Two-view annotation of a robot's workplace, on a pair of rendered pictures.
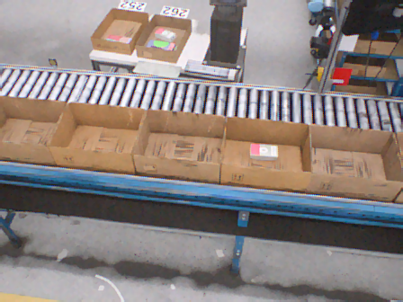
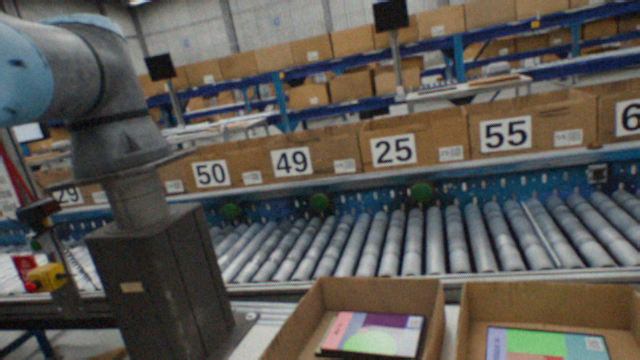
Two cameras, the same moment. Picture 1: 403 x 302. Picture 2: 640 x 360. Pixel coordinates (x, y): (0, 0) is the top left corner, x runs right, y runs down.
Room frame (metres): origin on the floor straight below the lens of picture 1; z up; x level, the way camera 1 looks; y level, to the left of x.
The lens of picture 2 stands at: (2.96, 0.35, 1.31)
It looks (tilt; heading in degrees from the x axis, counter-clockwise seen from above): 17 degrees down; 190
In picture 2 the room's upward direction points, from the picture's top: 11 degrees counter-clockwise
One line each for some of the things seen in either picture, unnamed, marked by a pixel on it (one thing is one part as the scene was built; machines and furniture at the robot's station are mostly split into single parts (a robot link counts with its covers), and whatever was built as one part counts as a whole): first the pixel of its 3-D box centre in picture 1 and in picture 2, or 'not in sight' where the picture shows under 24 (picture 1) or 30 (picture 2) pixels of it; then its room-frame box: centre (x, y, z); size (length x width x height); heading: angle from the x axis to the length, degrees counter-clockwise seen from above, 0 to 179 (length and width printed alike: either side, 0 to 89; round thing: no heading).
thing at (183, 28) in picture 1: (165, 38); (355, 353); (2.32, 0.25, 0.80); 0.38 x 0.28 x 0.10; 165
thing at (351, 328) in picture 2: (159, 48); (374, 333); (2.23, 0.28, 0.78); 0.19 x 0.14 x 0.02; 75
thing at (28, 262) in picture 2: (335, 76); (36, 271); (1.84, -0.81, 0.85); 0.16 x 0.01 x 0.13; 82
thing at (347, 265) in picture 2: (165, 111); (354, 246); (1.68, 0.21, 0.72); 0.52 x 0.05 x 0.05; 172
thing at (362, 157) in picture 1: (349, 163); (166, 173); (1.10, -0.68, 0.97); 0.39 x 0.29 x 0.17; 82
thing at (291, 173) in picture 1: (264, 155); (238, 163); (1.15, -0.30, 0.96); 0.39 x 0.29 x 0.17; 82
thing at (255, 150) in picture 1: (264, 152); not in sight; (1.21, -0.31, 0.90); 0.13 x 0.07 x 0.04; 84
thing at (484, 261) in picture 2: (102, 105); (478, 237); (1.73, 0.60, 0.72); 0.52 x 0.05 x 0.05; 172
